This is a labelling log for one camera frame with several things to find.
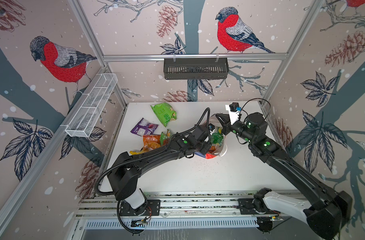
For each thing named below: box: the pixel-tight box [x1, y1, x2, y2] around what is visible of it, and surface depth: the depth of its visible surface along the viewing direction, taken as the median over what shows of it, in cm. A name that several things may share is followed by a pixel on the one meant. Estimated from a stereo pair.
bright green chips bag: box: [150, 102, 177, 128], surface depth 109 cm
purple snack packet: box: [130, 117, 159, 137], surface depth 104 cm
